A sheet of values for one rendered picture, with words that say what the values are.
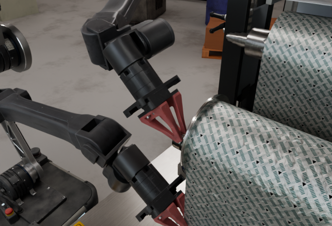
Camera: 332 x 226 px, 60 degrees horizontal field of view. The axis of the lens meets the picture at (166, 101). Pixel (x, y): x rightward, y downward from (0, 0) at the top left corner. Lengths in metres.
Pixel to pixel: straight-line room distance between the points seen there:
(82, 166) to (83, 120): 1.72
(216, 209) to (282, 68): 0.28
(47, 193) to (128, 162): 1.31
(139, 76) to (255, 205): 0.26
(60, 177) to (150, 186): 1.42
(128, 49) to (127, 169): 0.22
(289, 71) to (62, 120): 0.46
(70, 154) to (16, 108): 1.71
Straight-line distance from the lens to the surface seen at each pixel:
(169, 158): 0.97
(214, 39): 4.00
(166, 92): 0.48
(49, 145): 2.61
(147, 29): 0.52
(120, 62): 0.49
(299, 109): 0.61
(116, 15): 0.59
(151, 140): 2.48
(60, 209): 1.77
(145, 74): 0.48
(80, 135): 0.58
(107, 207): 0.85
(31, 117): 0.73
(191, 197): 0.51
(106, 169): 0.64
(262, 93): 0.62
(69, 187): 1.86
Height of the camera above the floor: 1.55
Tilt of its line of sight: 31 degrees down
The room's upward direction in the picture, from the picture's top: straight up
